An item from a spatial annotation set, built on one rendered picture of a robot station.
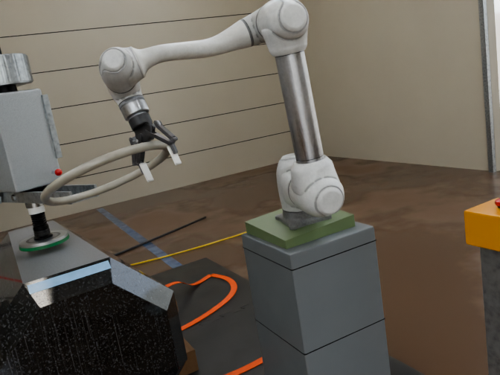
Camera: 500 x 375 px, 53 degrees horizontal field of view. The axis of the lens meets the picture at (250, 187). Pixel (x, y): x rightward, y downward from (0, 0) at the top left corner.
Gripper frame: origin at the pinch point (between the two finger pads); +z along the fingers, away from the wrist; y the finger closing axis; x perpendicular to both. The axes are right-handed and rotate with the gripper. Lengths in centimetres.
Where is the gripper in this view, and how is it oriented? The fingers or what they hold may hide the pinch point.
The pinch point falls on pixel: (163, 170)
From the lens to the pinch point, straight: 172.5
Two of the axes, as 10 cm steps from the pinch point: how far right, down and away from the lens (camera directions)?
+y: -7.7, 4.1, 4.9
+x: -4.6, 1.6, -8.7
